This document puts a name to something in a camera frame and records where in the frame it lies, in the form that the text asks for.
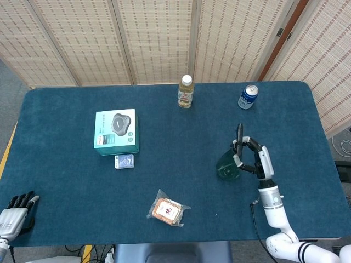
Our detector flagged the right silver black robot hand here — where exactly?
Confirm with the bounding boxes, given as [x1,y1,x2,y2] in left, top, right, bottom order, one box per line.
[230,135,275,181]

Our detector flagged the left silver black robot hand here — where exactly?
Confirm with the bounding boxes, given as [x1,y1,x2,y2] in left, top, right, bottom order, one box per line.
[0,191,41,239]

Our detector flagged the green plastic spray bottle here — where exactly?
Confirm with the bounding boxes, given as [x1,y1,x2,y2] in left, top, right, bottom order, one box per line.
[216,123,245,181]

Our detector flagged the yellow tea drink bottle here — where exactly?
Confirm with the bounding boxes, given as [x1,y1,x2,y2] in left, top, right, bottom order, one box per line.
[177,74,195,109]

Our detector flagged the white floor box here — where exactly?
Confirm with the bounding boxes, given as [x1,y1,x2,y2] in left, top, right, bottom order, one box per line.
[26,255,83,263]

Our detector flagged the blue white drink can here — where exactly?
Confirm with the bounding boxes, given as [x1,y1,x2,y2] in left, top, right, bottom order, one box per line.
[237,84,259,110]

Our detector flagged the black equipment block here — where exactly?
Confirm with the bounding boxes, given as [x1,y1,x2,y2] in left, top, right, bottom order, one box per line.
[335,161,351,183]

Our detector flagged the blue carpet table mat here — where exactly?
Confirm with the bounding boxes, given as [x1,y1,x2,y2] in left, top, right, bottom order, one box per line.
[0,81,347,247]

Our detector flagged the bagged bread snack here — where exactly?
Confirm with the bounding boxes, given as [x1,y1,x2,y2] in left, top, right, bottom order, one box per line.
[146,188,191,227]

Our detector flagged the small blue white pack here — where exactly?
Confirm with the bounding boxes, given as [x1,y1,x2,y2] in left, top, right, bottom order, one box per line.
[114,153,135,170]

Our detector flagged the teal speakerphone product box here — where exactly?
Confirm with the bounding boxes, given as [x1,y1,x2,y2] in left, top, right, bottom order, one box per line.
[93,108,140,157]

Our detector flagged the woven bamboo folding screen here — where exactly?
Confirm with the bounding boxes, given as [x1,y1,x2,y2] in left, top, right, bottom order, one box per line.
[0,0,351,138]

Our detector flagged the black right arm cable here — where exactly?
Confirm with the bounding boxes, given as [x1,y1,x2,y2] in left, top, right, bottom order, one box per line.
[250,201,278,263]

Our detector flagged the white floor cable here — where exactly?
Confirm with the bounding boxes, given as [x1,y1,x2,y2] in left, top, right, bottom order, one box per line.
[331,134,351,158]

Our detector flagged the black floor cables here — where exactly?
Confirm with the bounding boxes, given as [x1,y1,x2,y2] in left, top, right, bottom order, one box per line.
[64,244,116,263]

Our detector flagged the brown wooden post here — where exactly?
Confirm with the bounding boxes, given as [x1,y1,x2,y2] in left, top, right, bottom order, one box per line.
[257,0,310,82]

